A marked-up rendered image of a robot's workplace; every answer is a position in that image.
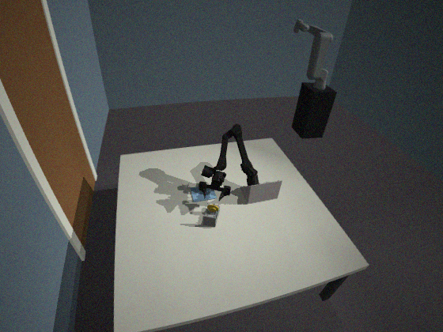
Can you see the olive yellow plate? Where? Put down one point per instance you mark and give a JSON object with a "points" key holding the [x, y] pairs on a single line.
{"points": [[212, 208]]}

